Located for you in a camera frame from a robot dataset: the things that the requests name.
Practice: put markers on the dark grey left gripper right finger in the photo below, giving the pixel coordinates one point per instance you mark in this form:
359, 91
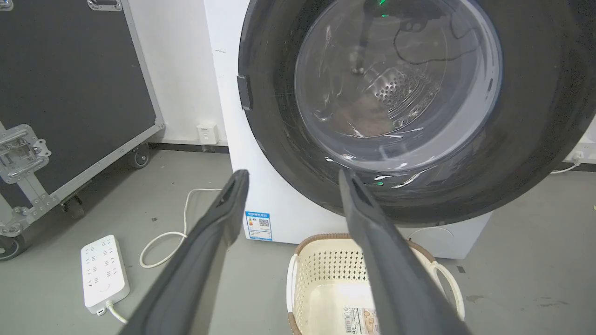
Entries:
396, 274

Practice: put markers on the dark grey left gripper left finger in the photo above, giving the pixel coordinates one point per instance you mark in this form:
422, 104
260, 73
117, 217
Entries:
195, 265

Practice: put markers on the white front-load washing machine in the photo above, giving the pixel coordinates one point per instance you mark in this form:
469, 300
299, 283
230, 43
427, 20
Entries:
419, 107

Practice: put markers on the white washing machine body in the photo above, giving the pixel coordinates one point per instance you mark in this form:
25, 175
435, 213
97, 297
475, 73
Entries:
274, 195

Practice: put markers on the cream perforated laundry basket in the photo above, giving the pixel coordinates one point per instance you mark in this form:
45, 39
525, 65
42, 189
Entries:
326, 288

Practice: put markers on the blue energy label sticker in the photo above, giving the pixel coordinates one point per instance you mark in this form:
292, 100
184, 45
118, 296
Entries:
259, 225

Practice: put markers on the white power strip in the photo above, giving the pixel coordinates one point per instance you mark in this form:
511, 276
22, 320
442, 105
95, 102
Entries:
103, 273

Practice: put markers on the black flight case with aluminium edges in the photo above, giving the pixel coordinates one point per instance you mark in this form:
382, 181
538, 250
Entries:
70, 102

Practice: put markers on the white wall socket with plug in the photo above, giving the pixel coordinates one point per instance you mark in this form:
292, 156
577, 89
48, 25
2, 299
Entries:
575, 160

